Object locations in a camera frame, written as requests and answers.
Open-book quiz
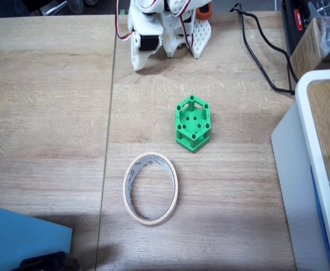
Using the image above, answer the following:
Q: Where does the blue foam sheet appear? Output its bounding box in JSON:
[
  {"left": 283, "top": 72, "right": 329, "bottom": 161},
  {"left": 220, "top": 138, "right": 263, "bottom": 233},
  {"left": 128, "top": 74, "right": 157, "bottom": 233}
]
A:
[{"left": 0, "top": 204, "right": 73, "bottom": 271}]

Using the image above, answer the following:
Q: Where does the red white black servo wire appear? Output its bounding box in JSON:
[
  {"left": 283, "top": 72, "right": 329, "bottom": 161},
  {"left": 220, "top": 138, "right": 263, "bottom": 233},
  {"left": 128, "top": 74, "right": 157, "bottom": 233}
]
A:
[{"left": 115, "top": 0, "right": 134, "bottom": 42}]

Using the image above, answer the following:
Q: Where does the black device red label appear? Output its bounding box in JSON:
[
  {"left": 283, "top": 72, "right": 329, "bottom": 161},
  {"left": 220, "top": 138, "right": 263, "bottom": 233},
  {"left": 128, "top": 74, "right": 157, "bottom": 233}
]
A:
[{"left": 280, "top": 0, "right": 324, "bottom": 57}]

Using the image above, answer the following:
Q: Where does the green hexagonal printed component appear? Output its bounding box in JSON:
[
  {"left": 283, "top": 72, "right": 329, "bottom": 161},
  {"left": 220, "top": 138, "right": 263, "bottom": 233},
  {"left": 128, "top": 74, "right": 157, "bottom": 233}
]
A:
[{"left": 175, "top": 94, "right": 212, "bottom": 154}]

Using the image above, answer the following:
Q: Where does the black power cable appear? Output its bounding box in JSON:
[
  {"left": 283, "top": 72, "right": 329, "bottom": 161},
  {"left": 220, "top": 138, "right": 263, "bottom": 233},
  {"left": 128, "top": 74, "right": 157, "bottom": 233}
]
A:
[{"left": 230, "top": 2, "right": 298, "bottom": 95}]

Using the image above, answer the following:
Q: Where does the brown cardboard box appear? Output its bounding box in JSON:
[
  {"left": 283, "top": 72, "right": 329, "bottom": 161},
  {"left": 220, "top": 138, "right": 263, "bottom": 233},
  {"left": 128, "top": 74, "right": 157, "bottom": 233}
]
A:
[{"left": 289, "top": 17, "right": 330, "bottom": 82}]

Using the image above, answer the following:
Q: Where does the beige masking tape roll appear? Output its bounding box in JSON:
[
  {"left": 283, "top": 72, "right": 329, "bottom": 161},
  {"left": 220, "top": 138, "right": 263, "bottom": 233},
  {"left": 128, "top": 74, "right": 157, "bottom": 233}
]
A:
[{"left": 122, "top": 151, "right": 179, "bottom": 226}]

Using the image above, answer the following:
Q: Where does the white ribbed container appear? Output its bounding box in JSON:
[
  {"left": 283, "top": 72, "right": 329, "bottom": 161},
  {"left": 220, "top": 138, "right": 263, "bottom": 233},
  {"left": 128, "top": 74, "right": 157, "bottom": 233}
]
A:
[{"left": 271, "top": 69, "right": 330, "bottom": 271}]

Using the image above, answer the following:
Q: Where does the orange black table clamp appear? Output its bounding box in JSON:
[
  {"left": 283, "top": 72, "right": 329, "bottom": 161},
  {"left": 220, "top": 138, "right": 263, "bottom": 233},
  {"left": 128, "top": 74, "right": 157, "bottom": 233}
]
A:
[{"left": 196, "top": 2, "right": 213, "bottom": 21}]

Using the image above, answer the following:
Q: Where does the chrome metal tube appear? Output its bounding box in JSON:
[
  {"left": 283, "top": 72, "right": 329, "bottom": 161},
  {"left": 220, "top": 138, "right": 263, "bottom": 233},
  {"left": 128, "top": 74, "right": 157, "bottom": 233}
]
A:
[{"left": 45, "top": 1, "right": 68, "bottom": 15}]

